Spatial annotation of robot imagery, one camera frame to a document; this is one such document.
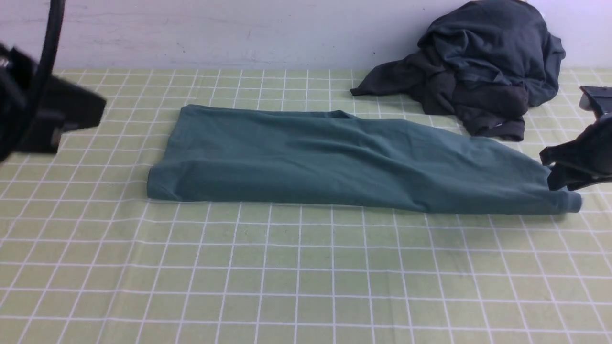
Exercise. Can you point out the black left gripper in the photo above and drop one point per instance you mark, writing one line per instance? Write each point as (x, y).
(27, 127)

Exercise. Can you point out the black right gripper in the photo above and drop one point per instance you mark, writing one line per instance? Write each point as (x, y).
(593, 151)

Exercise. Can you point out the green long sleeve shirt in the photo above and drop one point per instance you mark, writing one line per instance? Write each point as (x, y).
(231, 155)

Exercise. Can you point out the dark grey crumpled garment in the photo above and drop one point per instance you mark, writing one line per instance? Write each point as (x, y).
(484, 109)

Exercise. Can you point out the dark teal crumpled garment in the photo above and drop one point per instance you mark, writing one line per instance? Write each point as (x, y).
(504, 42)

